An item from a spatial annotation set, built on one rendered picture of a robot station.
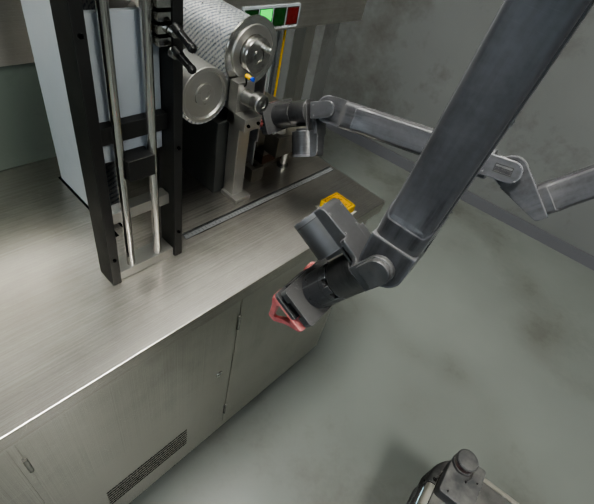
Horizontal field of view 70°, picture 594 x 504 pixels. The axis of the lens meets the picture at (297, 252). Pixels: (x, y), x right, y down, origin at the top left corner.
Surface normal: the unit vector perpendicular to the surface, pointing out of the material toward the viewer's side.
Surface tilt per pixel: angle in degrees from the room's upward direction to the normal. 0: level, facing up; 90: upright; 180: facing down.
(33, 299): 0
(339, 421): 0
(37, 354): 0
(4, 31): 90
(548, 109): 90
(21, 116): 90
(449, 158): 90
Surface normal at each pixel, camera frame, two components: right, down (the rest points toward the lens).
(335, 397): 0.19, -0.70
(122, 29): 0.71, 0.58
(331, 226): -0.59, 0.48
